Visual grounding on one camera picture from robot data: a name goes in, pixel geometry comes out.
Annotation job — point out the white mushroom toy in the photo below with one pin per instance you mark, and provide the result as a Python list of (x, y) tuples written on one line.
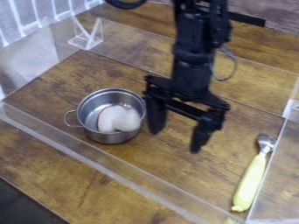
[(116, 118)]

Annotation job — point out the small steel pot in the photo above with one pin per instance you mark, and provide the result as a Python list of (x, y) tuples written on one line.
[(93, 103)]

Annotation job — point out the clear acrylic enclosure wall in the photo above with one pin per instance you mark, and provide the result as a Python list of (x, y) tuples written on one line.
[(186, 204)]

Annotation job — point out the black strip on wall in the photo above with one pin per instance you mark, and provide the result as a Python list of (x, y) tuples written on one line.
[(235, 16)]

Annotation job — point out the clear acrylic triangle stand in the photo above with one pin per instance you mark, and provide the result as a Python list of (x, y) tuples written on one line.
[(85, 40)]

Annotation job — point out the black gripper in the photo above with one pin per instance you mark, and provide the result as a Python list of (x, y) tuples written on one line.
[(186, 94)]

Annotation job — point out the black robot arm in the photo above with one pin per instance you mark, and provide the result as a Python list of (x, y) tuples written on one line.
[(203, 28)]

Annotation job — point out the green handled metal spoon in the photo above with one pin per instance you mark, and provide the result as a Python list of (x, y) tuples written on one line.
[(250, 181)]

